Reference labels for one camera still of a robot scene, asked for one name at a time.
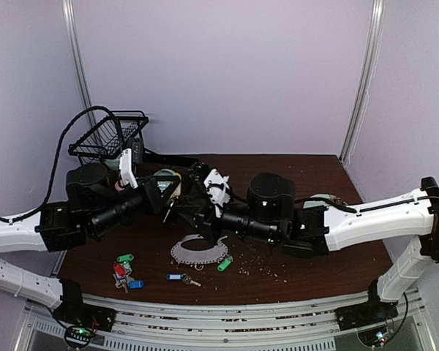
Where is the green key tag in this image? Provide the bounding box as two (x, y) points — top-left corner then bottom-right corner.
(217, 256), (233, 272)
(117, 254), (134, 263)

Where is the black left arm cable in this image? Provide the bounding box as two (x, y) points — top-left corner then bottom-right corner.
(0, 105), (124, 224)

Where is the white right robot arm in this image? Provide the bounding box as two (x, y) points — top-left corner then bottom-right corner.
(174, 170), (439, 323)

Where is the silver keys bunch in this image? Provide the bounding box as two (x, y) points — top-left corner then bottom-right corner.
(113, 273), (135, 293)

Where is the light blue bowl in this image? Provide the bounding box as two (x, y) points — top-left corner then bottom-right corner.
(154, 168), (176, 176)

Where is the blue key tag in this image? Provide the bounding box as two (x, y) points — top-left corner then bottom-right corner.
(129, 280), (145, 290)
(166, 273), (184, 282)

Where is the celadon green bowl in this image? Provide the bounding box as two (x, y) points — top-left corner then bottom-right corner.
(104, 157), (120, 172)

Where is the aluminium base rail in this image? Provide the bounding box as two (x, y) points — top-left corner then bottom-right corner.
(21, 292), (432, 351)

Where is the left aluminium wall post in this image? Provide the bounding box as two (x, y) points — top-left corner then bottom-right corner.
(61, 0), (97, 129)

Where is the black wire dish rack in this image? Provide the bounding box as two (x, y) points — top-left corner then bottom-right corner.
(67, 110), (202, 173)

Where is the right aluminium wall post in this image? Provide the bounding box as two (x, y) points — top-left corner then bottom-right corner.
(339, 0), (386, 167)

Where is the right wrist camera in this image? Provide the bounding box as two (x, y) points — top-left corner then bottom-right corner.
(187, 162), (232, 219)

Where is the yellow blue patterned bowl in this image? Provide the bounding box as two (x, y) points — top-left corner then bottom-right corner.
(162, 175), (181, 198)

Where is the aluminium wall post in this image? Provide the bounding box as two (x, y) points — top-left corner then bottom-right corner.
(61, 0), (97, 129)
(339, 0), (386, 167)

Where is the silver key on blue tag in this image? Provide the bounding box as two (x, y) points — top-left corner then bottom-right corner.
(182, 274), (202, 287)

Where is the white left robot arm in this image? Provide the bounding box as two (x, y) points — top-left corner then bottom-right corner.
(0, 163), (181, 325)

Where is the light blue flower plate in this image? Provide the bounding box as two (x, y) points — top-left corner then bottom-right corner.
(302, 194), (348, 208)

